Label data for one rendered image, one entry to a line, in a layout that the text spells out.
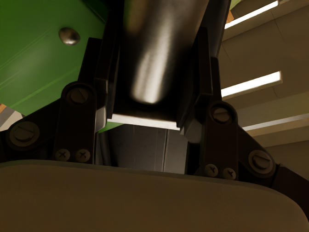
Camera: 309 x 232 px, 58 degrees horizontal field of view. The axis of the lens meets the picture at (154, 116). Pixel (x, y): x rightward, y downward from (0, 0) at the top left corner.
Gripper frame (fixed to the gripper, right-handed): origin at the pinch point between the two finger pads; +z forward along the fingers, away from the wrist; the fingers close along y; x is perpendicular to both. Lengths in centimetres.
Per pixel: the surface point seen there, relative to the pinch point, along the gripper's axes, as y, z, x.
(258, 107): 141, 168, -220
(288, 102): 161, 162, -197
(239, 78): 234, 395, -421
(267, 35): 306, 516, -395
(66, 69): -4.7, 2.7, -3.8
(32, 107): -7.6, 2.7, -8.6
